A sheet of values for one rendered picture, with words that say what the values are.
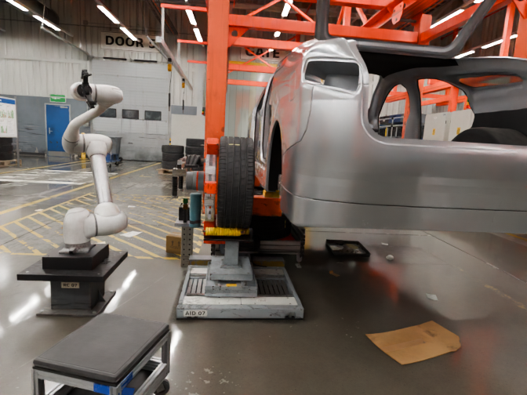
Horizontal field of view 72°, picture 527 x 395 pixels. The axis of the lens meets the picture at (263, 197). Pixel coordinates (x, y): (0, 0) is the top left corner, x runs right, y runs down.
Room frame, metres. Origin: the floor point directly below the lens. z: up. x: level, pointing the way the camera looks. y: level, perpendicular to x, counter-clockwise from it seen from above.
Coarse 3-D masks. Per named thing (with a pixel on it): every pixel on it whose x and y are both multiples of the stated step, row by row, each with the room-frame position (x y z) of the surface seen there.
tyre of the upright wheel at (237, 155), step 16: (224, 144) 2.42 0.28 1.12; (240, 144) 2.45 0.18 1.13; (224, 160) 2.33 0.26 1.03; (240, 160) 2.35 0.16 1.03; (224, 176) 2.29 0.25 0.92; (240, 176) 2.30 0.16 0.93; (224, 192) 2.28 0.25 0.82; (240, 192) 2.29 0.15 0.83; (224, 208) 2.31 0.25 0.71; (240, 208) 2.32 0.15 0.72; (224, 224) 2.44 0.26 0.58; (240, 224) 2.43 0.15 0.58
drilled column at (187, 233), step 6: (186, 228) 3.10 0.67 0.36; (192, 228) 3.11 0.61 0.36; (186, 234) 3.10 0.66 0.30; (192, 234) 3.11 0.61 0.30; (186, 240) 3.10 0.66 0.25; (192, 240) 3.11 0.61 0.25; (186, 246) 3.10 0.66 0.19; (192, 246) 3.13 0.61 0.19; (186, 252) 3.10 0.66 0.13; (192, 252) 3.15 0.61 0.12; (180, 258) 3.10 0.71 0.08; (186, 258) 3.10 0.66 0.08; (180, 264) 3.10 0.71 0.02; (186, 264) 3.10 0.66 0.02
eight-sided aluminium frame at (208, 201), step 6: (216, 162) 2.82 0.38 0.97; (210, 168) 2.33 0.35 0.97; (216, 168) 2.84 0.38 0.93; (210, 174) 2.33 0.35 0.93; (204, 198) 2.32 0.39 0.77; (210, 198) 2.33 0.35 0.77; (204, 204) 2.33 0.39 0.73; (210, 204) 2.33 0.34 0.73; (210, 210) 2.67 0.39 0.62; (210, 216) 2.47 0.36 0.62
